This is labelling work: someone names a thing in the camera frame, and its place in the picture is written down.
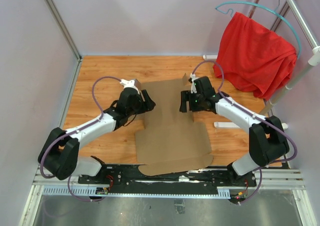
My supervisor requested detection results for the aluminium corner post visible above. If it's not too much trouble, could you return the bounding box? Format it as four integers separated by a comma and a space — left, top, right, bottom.
37, 0, 83, 62

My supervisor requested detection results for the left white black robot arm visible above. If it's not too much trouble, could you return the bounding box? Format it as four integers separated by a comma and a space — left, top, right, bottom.
38, 87, 156, 184

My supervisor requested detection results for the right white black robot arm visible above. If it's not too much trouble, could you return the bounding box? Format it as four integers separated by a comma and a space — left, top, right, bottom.
179, 74, 290, 186

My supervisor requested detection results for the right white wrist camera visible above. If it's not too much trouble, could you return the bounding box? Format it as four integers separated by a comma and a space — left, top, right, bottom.
189, 73, 198, 94

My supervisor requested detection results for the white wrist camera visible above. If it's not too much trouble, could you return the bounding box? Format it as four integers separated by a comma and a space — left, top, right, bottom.
189, 73, 198, 94
120, 78, 141, 94

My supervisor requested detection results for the aluminium frame rail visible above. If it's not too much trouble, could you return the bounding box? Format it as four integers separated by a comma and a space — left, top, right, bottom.
32, 168, 307, 191

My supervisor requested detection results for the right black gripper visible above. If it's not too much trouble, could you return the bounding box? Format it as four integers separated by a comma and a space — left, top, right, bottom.
180, 90, 205, 113

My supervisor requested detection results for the white metal clothes rack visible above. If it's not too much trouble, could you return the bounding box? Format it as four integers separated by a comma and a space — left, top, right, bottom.
202, 0, 320, 132

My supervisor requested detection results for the grey slotted cable duct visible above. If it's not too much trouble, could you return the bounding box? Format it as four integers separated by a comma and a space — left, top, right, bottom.
42, 185, 231, 200

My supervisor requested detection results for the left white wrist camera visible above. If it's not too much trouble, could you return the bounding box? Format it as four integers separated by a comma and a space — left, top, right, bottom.
120, 78, 141, 94

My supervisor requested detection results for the red cloth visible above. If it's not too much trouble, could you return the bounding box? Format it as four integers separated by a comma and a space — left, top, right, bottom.
213, 12, 298, 100

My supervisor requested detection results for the teal clothes hanger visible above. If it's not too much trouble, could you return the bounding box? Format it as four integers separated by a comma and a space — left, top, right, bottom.
214, 0, 302, 60

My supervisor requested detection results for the brown cardboard box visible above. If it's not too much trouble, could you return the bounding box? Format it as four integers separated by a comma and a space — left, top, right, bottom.
135, 75, 214, 176

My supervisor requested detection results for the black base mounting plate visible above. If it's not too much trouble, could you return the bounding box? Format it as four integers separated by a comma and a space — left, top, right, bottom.
75, 164, 258, 196

